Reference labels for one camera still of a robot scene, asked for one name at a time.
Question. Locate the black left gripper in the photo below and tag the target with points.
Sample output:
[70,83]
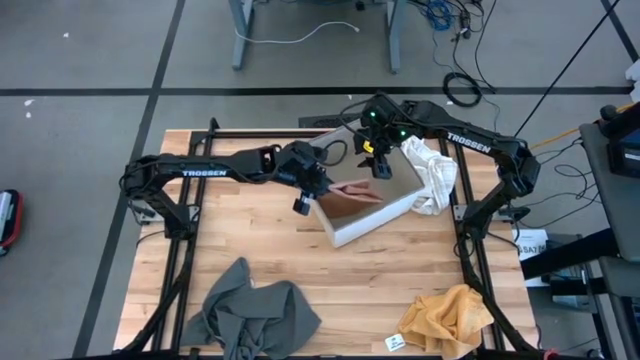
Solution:
[305,167]

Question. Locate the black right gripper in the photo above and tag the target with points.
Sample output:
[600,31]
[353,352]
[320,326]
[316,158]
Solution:
[377,142]

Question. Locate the pink towel with pale stripes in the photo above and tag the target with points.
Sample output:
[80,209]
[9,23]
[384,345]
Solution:
[357,191]

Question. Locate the beige fabric box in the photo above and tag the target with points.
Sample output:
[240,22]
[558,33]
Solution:
[370,227]

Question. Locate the grey towel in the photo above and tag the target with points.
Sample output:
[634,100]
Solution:
[250,315]

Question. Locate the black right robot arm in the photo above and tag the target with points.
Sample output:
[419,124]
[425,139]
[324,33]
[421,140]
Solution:
[470,142]

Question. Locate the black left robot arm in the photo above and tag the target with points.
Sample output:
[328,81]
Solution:
[200,170]

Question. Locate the white checked towel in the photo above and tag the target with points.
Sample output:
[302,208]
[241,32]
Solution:
[435,175]

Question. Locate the yellow towel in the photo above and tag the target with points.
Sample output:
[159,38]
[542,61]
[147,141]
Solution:
[445,325]

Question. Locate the black perforated floor panel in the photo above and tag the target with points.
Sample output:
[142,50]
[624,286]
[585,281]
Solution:
[320,121]

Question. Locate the white paper sheet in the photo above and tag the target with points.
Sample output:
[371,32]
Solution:
[531,245]

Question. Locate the white label card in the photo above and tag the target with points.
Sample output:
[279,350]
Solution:
[395,342]

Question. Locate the thin black pole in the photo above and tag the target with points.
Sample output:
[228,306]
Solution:
[551,90]

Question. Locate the black side table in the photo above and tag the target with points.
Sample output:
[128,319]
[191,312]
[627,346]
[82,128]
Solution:
[610,200]

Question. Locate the black equipment box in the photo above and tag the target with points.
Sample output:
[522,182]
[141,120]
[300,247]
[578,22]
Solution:
[625,155]

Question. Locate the red and black device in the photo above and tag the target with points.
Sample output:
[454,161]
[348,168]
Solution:
[12,220]

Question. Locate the black aluminium table frame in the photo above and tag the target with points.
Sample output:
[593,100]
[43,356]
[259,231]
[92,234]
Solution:
[240,134]

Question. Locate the grey desk leg frame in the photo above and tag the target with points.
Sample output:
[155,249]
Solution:
[241,35]

